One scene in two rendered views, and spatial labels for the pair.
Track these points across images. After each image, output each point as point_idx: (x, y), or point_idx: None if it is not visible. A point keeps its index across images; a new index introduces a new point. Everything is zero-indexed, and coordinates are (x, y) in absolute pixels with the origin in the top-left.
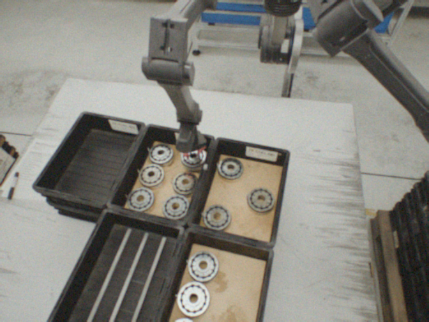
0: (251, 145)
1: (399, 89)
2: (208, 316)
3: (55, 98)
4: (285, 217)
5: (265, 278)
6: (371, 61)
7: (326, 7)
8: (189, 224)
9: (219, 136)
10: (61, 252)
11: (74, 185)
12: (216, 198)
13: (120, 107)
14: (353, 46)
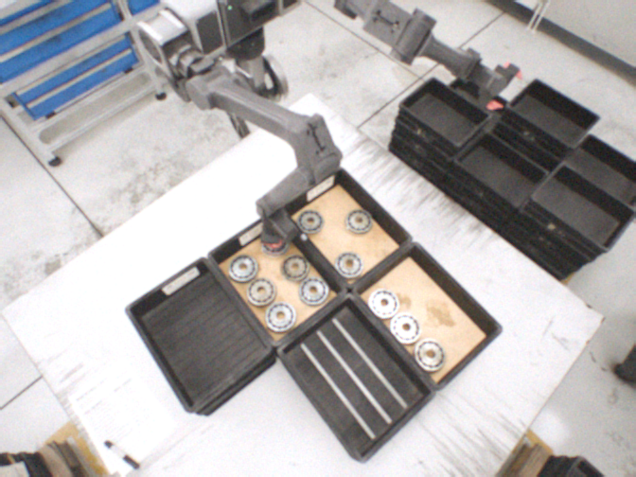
0: (310, 187)
1: (449, 58)
2: (422, 326)
3: (22, 342)
4: None
5: (431, 263)
6: (434, 51)
7: (398, 33)
8: (349, 287)
9: (248, 210)
10: (255, 434)
11: (204, 374)
12: (326, 254)
13: (116, 277)
14: (425, 49)
